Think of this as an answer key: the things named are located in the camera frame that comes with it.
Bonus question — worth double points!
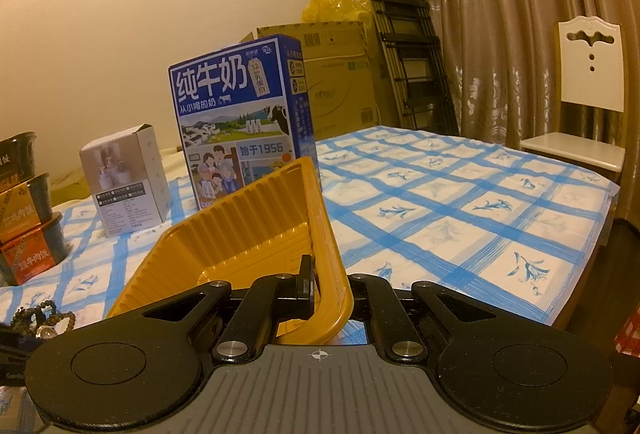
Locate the small white product box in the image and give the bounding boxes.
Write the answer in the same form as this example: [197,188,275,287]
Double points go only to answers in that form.
[79,123,171,238]

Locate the brown cardboard box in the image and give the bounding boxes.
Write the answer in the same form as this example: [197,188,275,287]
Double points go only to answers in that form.
[240,20,401,142]

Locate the yellow plastic tray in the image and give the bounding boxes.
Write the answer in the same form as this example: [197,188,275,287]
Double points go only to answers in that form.
[106,156,355,346]

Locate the black folding step ladder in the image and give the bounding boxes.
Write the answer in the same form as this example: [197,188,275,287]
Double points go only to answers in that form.
[352,0,461,137]

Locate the dark cable bundle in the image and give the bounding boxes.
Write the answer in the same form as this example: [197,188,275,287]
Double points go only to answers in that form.
[12,305,77,341]

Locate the beige patterned curtain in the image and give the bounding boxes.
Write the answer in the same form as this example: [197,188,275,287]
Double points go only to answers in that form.
[402,0,640,221]

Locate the red instant rice bowl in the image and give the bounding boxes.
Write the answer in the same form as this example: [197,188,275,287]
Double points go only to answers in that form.
[0,212,69,286]

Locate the white wooden chair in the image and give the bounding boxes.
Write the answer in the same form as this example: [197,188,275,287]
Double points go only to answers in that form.
[520,15,629,173]

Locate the gold instant rice bowl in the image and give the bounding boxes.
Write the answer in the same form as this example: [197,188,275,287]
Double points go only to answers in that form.
[0,172,54,241]

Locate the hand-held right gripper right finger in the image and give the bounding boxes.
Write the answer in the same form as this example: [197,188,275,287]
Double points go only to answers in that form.
[347,273,494,363]

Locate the red printed packaging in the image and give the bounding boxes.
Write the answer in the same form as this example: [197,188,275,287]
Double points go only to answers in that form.
[614,318,640,357]

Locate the black instant rice bowl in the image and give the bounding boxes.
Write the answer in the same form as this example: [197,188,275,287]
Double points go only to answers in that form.
[0,131,39,186]

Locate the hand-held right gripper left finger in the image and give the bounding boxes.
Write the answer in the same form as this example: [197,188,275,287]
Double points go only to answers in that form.
[141,254,317,364]

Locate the blue checked tablecloth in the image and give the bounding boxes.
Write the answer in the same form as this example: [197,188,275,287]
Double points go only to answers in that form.
[0,124,621,331]

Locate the yellow plastic bag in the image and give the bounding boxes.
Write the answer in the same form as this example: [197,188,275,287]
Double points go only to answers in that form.
[300,0,374,26]

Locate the blue milk carton box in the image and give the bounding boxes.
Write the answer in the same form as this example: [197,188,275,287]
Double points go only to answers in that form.
[168,34,317,211]

